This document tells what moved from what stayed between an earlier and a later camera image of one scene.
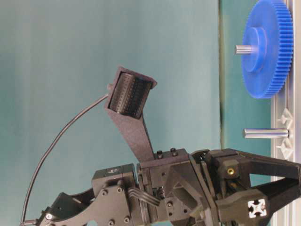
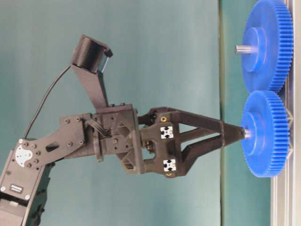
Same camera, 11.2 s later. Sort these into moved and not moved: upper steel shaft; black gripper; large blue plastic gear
Moved: black gripper
Not moved: upper steel shaft; large blue plastic gear
